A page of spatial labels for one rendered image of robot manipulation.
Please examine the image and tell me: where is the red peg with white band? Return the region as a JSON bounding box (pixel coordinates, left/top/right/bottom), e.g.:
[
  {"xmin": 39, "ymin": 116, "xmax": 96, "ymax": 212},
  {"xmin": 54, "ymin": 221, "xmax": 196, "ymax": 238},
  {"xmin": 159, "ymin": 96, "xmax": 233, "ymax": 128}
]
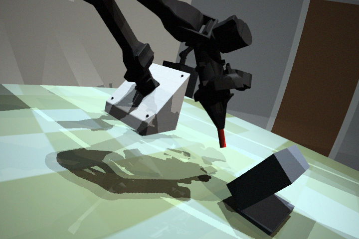
[{"xmin": 216, "ymin": 125, "xmax": 226, "ymax": 148}]

